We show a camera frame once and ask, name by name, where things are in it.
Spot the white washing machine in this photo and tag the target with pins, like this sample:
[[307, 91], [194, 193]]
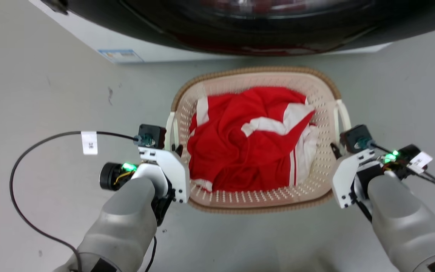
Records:
[[89, 36], [263, 26]]

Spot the red and white garment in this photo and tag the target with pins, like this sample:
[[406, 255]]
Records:
[[236, 151]]

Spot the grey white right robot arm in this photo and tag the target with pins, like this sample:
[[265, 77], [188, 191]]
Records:
[[402, 223]]

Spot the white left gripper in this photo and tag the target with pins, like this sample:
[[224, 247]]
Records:
[[174, 170]]

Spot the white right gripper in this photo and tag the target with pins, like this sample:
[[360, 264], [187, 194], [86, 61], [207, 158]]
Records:
[[344, 177]]

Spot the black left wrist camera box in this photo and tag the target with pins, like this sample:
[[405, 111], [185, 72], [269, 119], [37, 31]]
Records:
[[152, 135]]

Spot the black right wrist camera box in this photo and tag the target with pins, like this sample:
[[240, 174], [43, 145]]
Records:
[[356, 138]]

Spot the blue white energy label sticker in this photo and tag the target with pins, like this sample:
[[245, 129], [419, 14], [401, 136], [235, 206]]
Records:
[[121, 56]]

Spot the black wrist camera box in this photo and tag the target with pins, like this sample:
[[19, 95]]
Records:
[[152, 135], [356, 138]]

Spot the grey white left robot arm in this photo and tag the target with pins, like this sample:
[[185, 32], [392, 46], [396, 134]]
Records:
[[127, 223]]

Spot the beige perforated laundry basket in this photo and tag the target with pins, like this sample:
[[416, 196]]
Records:
[[255, 198]]

